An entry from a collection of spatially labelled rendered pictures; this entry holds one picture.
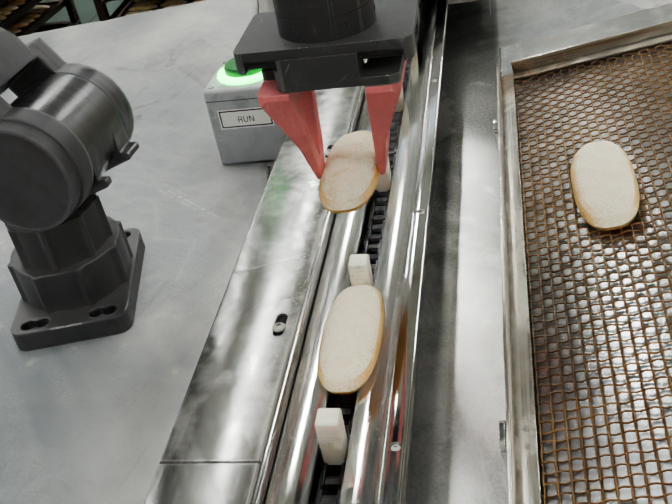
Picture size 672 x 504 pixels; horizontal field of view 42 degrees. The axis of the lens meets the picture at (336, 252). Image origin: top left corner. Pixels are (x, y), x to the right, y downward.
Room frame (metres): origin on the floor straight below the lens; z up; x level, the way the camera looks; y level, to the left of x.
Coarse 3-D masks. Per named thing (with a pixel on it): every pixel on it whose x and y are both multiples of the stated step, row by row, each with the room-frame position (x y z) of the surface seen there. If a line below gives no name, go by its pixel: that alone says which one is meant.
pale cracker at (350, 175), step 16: (336, 144) 0.52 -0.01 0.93; (352, 144) 0.51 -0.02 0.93; (368, 144) 0.51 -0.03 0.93; (336, 160) 0.50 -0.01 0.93; (352, 160) 0.49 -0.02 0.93; (368, 160) 0.49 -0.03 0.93; (336, 176) 0.47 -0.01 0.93; (352, 176) 0.47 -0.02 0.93; (368, 176) 0.47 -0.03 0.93; (320, 192) 0.47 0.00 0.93; (336, 192) 0.46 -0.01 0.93; (352, 192) 0.45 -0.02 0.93; (368, 192) 0.46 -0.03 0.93; (336, 208) 0.45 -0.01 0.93; (352, 208) 0.44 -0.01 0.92
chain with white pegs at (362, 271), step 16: (400, 96) 0.73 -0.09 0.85; (400, 112) 0.73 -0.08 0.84; (384, 176) 0.60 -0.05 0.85; (384, 192) 0.60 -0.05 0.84; (384, 208) 0.57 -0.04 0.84; (368, 224) 0.55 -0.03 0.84; (384, 224) 0.55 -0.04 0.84; (368, 240) 0.54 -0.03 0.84; (352, 256) 0.47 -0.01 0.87; (368, 256) 0.47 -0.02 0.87; (352, 272) 0.46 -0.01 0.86; (368, 272) 0.46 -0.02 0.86; (336, 400) 0.38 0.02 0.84; (352, 400) 0.37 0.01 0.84; (320, 416) 0.33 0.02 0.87; (336, 416) 0.33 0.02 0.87; (352, 416) 0.36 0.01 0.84; (320, 432) 0.33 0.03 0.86; (336, 432) 0.33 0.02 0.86; (320, 448) 0.33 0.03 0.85; (336, 448) 0.33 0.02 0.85; (336, 464) 0.33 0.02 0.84; (320, 480) 0.32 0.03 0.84; (336, 480) 0.32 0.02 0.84; (320, 496) 0.31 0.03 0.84; (336, 496) 0.31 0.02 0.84
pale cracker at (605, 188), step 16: (592, 144) 0.49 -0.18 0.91; (608, 144) 0.49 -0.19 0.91; (576, 160) 0.48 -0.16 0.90; (592, 160) 0.47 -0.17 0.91; (608, 160) 0.46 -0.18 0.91; (624, 160) 0.46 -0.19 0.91; (576, 176) 0.46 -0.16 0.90; (592, 176) 0.45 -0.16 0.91; (608, 176) 0.45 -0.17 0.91; (624, 176) 0.44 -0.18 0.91; (576, 192) 0.45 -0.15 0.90; (592, 192) 0.44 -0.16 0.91; (608, 192) 0.43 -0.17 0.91; (624, 192) 0.43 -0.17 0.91; (592, 208) 0.42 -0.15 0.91; (608, 208) 0.42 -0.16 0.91; (624, 208) 0.41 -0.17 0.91; (592, 224) 0.41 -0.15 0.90; (608, 224) 0.41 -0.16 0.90; (624, 224) 0.41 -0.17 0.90
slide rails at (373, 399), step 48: (432, 0) 0.98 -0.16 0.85; (336, 240) 0.53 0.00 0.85; (384, 240) 0.51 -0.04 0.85; (336, 288) 0.47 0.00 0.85; (384, 288) 0.46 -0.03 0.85; (384, 336) 0.41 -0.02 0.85; (384, 384) 0.37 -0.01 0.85; (288, 432) 0.35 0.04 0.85; (384, 432) 0.33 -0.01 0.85; (288, 480) 0.31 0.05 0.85
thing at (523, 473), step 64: (512, 64) 0.65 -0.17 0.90; (576, 64) 0.63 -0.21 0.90; (512, 128) 0.56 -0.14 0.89; (512, 192) 0.48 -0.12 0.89; (640, 192) 0.43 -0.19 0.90; (512, 256) 0.41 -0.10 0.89; (640, 256) 0.38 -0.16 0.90; (512, 320) 0.36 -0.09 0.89; (640, 320) 0.33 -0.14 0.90; (512, 384) 0.31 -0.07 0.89; (640, 384) 0.29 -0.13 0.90; (512, 448) 0.26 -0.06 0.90; (640, 448) 0.25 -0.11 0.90
